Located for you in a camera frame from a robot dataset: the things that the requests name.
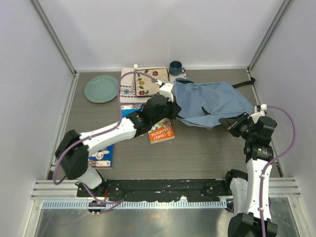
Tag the white patterned placemat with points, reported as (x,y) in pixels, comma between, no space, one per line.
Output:
(126,95)

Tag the orange treehouse book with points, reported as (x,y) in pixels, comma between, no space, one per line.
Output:
(161,131)

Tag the small blue book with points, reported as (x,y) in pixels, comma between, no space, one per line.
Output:
(129,108)

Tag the dark blue mug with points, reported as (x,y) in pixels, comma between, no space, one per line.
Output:
(176,68)

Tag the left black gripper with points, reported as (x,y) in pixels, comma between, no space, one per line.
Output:
(175,109)

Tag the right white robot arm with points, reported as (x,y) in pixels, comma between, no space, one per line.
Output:
(250,189)

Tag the square floral plate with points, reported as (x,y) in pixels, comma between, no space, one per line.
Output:
(145,86)

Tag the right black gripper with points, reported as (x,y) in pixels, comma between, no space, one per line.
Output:
(232,124)

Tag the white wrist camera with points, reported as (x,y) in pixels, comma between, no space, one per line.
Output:
(165,89)
(259,111)

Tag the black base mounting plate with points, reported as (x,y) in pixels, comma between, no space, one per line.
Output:
(163,190)

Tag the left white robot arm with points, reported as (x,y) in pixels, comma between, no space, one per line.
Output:
(75,148)

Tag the blue book with plates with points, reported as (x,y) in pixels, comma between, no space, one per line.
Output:
(102,158)

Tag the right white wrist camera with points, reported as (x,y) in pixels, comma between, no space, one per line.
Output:
(259,111)

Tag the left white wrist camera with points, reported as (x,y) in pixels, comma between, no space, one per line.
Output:
(165,89)

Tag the slotted cable duct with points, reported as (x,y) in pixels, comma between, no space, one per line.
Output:
(88,203)

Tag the white fork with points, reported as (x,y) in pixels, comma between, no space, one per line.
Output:
(135,68)

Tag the blue student backpack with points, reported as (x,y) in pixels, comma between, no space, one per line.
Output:
(203,104)

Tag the green round plate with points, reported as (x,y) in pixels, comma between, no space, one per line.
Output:
(101,89)

